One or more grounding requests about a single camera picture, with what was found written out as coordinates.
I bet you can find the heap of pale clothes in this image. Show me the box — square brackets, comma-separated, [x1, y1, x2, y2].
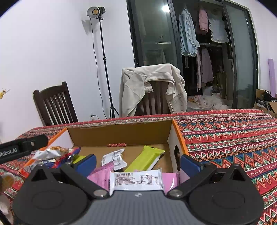
[187, 95, 230, 110]

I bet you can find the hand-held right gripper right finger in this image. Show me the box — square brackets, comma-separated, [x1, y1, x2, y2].
[167, 154, 252, 200]

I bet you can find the lilac hanging garment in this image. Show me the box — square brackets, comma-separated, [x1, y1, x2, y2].
[196, 49, 213, 89]

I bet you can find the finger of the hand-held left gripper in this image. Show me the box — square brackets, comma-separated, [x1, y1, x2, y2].
[19, 135, 49, 155]

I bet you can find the purple yoga mat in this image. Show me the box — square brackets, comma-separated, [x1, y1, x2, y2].
[268, 58, 277, 98]

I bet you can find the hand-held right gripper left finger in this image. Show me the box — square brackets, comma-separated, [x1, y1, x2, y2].
[24, 154, 109, 200]

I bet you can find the light blue hanging shirt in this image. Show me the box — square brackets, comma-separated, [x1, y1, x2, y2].
[179, 7, 200, 57]

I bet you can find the cookie print snack packet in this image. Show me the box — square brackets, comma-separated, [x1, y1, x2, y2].
[49, 146, 71, 154]
[0, 172, 16, 192]

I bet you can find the open brown cardboard box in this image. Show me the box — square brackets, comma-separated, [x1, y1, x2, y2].
[253, 89, 277, 118]

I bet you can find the green snack bar packet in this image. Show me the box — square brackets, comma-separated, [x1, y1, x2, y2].
[72, 155, 87, 164]
[129, 145, 166, 173]

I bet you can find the red silver snack bag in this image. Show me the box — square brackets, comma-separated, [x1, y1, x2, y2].
[20, 146, 80, 178]

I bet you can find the large white snack packet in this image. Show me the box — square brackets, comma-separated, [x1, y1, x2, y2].
[109, 169, 163, 195]

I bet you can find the white hanging blouse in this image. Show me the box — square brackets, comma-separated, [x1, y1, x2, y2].
[209, 17, 229, 43]

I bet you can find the red and orange cardboard box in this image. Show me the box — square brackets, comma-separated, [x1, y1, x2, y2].
[20, 120, 190, 191]

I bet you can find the beige jacket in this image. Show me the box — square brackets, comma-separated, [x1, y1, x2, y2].
[119, 63, 187, 118]

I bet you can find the wardrobe with hanging clothes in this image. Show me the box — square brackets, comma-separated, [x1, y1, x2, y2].
[127, 0, 260, 110]

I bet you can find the pink hanging garment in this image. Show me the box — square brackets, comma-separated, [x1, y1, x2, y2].
[199, 8, 209, 35]

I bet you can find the studio light on stand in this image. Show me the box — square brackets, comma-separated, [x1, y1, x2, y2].
[87, 6, 119, 119]

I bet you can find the pink snack packet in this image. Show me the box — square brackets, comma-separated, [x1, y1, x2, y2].
[162, 172, 180, 192]
[87, 162, 115, 191]

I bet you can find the dark wooden chair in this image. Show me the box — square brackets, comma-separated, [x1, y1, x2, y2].
[33, 82, 79, 126]

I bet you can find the wooden chair under jacket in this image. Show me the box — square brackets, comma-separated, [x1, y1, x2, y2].
[134, 81, 171, 116]

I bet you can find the small white snack packet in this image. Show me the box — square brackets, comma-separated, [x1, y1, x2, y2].
[101, 149, 128, 172]

